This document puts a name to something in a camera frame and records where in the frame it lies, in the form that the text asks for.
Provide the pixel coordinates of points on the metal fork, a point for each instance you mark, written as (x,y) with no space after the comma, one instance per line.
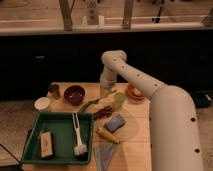
(105,95)

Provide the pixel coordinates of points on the green chili pepper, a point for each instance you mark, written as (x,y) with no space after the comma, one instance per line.
(87,104)

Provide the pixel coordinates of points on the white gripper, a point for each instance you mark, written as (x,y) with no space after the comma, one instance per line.
(106,84)

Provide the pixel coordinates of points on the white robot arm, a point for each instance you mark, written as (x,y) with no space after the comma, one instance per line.
(174,134)

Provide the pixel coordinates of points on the green plastic cup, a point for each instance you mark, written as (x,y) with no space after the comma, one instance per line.
(119,99)

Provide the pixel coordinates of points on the green plastic tray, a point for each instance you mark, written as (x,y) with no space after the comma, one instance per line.
(60,125)

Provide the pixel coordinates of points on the dark grape bunch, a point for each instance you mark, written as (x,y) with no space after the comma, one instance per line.
(104,112)

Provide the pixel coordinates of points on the dark red bowl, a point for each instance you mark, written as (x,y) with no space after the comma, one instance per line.
(74,95)

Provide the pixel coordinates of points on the wooden block brush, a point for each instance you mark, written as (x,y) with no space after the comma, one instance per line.
(46,145)

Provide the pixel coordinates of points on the orange bowl with food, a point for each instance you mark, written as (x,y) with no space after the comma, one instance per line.
(134,92)

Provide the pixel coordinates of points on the white dish brush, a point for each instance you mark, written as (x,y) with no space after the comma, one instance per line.
(80,149)

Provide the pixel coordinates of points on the grey folded cloth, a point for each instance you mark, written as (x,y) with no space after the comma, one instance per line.
(103,155)

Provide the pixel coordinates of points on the blue sponge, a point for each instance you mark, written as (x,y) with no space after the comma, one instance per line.
(115,123)

